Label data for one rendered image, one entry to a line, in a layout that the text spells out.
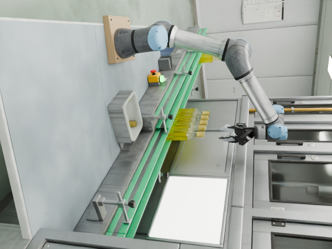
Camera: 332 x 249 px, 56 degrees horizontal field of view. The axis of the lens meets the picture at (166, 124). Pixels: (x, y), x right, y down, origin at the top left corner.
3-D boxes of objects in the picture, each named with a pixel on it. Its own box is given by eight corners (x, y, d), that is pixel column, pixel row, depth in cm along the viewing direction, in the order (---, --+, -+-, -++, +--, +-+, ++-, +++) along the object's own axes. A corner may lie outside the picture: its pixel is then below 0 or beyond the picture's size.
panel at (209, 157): (145, 243, 138) (223, 252, 128) (145, 238, 137) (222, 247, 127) (185, 131, 211) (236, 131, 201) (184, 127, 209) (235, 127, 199)
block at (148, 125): (141, 132, 178) (153, 132, 176) (138, 117, 174) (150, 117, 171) (143, 128, 181) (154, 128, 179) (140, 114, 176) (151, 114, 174)
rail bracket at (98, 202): (87, 223, 128) (138, 228, 121) (75, 193, 119) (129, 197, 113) (93, 214, 132) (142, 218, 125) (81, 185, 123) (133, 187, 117)
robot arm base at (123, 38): (111, 27, 149) (130, 24, 145) (126, 28, 163) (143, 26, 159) (116, 59, 152) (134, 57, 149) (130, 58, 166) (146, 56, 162)
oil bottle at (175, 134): (157, 140, 185) (192, 141, 179) (155, 132, 182) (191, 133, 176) (159, 135, 189) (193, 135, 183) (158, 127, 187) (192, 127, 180)
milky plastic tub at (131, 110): (118, 143, 162) (133, 143, 160) (107, 105, 151) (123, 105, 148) (129, 125, 176) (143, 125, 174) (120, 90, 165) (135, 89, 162)
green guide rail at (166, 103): (153, 117, 177) (166, 117, 174) (152, 116, 176) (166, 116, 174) (200, 29, 318) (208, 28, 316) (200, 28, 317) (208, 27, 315)
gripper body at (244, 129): (235, 134, 180) (257, 134, 177) (234, 142, 173) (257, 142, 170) (235, 122, 177) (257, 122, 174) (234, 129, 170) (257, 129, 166)
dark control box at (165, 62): (159, 69, 231) (170, 69, 228) (157, 60, 227) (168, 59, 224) (162, 65, 237) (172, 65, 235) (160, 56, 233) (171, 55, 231)
